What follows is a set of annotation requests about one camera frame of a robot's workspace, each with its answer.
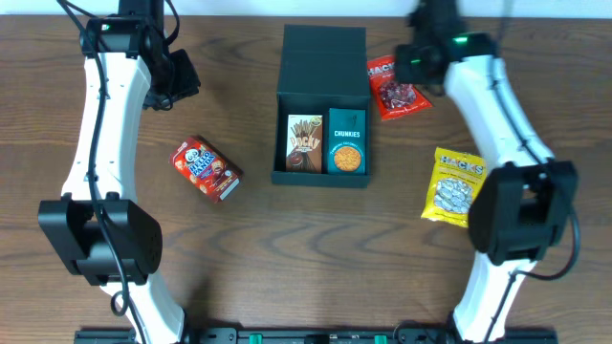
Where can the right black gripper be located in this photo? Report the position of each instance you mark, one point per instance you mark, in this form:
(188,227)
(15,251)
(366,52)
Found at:
(405,70)

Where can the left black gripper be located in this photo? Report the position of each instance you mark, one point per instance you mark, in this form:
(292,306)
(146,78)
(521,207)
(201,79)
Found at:
(189,82)

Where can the red Hacks candy bag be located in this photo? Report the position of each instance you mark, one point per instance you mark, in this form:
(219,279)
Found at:
(393,99)

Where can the teal Chunkies cookie box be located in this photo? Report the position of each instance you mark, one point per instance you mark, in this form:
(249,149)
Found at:
(346,142)

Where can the brown Pocky box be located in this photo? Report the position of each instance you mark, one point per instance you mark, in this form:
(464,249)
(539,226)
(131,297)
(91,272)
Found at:
(304,144)

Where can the yellow Hacks candy bag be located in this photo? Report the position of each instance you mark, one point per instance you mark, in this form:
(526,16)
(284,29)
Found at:
(455,182)

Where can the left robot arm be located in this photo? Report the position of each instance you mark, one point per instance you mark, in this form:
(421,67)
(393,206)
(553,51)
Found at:
(96,226)

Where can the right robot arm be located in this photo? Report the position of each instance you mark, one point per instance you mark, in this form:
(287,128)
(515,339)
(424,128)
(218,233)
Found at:
(522,224)

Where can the red Hello Panda box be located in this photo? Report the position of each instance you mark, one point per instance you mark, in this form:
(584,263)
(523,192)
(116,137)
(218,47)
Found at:
(206,168)

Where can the dark green open box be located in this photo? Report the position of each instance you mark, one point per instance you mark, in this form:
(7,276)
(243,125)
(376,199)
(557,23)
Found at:
(321,68)

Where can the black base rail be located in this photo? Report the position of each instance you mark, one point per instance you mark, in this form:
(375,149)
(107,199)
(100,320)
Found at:
(232,336)

